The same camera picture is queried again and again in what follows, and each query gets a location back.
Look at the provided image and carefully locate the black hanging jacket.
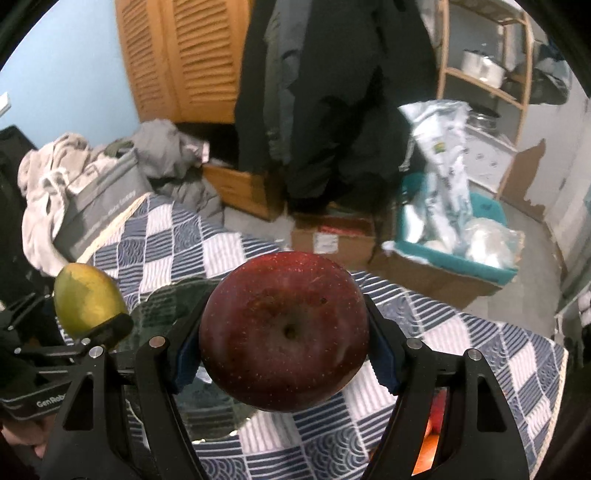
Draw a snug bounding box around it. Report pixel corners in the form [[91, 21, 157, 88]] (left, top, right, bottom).
[[235, 0, 439, 214]]

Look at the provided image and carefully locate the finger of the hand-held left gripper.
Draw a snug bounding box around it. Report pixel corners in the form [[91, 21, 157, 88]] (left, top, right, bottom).
[[14, 314, 134, 365], [0, 292, 57, 334]]

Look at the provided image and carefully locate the grey fabric bag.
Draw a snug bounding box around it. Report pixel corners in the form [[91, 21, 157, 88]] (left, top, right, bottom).
[[54, 147, 154, 265]]

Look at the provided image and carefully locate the dark glass bowl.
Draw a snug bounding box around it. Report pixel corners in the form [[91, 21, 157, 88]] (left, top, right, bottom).
[[124, 277, 264, 446]]

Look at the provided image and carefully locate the grey hanging jacket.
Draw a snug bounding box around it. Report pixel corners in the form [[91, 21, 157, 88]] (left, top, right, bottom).
[[262, 0, 303, 163]]

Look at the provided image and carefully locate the white printed plastic bag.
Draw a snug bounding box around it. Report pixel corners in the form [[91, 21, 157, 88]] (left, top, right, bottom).
[[398, 99, 475, 256]]

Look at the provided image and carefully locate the red apple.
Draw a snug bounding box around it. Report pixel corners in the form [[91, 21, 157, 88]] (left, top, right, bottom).
[[198, 251, 371, 414]]

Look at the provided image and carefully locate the wooden shelf rack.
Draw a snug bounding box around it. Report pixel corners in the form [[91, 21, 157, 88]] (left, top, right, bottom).
[[435, 0, 537, 149]]

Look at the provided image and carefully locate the large metal pot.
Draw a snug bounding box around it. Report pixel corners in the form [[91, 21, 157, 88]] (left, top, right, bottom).
[[461, 48, 507, 87]]

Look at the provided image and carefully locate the large cardboard box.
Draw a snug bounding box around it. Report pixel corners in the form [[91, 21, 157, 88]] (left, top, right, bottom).
[[369, 248, 505, 311]]

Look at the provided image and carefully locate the small metal pot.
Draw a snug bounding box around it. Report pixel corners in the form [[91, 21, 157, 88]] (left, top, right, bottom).
[[468, 108, 502, 133]]

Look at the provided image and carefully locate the wooden drawer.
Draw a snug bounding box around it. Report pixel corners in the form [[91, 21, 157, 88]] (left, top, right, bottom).
[[202, 162, 280, 223]]

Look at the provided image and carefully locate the dark hanging cloth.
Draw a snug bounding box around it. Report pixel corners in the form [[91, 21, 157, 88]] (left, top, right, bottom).
[[530, 41, 574, 108]]

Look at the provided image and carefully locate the blue white checkered blanket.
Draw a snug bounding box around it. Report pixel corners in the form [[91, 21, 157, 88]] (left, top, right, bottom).
[[90, 193, 570, 480]]

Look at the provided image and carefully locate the small cardboard box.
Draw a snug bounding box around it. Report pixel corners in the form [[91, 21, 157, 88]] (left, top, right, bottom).
[[290, 211, 378, 269]]

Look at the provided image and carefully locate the beige towel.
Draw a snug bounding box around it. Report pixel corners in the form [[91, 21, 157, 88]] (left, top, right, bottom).
[[17, 133, 112, 274]]

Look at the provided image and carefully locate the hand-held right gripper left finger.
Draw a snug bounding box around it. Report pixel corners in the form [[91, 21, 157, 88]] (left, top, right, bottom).
[[39, 295, 211, 480]]

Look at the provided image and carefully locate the yellow-green mango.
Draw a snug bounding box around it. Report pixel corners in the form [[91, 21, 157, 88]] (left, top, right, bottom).
[[53, 262, 128, 340]]

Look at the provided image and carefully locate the person's left hand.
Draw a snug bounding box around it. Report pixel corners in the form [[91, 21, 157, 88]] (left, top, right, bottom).
[[0, 412, 52, 460]]

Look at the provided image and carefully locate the white drawer cabinet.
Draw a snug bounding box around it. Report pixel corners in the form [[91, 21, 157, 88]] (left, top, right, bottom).
[[463, 124, 519, 195]]

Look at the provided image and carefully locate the grey clothes pile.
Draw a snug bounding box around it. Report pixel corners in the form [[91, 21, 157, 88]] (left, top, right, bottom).
[[130, 119, 225, 223]]

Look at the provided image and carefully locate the wooden louvered wardrobe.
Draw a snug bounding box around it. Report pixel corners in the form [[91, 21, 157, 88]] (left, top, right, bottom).
[[115, 0, 256, 125]]

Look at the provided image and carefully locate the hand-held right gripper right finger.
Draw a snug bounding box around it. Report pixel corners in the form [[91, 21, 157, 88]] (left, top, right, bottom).
[[360, 295, 529, 480]]

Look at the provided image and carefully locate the teal plastic bin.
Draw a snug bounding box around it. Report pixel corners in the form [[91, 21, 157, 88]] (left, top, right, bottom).
[[394, 172, 519, 285]]

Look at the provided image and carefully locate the clear plastic bag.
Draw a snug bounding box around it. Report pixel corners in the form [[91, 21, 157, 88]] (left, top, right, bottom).
[[463, 216, 526, 271]]

